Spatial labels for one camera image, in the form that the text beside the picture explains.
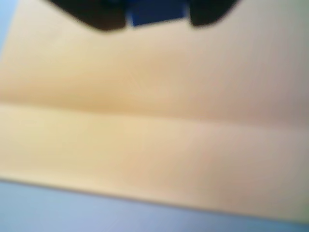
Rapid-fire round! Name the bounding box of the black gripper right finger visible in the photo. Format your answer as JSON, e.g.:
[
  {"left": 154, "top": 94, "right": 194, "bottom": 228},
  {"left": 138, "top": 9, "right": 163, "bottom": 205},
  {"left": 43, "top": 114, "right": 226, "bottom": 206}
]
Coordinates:
[{"left": 189, "top": 0, "right": 239, "bottom": 27}]

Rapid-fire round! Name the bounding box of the tiny blue cube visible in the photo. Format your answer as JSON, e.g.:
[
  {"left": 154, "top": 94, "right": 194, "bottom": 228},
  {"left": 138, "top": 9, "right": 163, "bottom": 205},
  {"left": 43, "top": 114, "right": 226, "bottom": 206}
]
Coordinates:
[{"left": 125, "top": 0, "right": 191, "bottom": 27}]

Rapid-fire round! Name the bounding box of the orange paper square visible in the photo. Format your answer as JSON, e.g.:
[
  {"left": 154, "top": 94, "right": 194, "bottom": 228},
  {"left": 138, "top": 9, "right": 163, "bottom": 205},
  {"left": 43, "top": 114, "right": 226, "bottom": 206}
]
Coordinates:
[{"left": 0, "top": 0, "right": 309, "bottom": 227}]

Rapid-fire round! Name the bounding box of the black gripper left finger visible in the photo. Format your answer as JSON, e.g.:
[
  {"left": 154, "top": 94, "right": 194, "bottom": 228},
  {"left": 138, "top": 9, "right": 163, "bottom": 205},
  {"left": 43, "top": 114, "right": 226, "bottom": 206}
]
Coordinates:
[{"left": 48, "top": 0, "right": 127, "bottom": 31}]

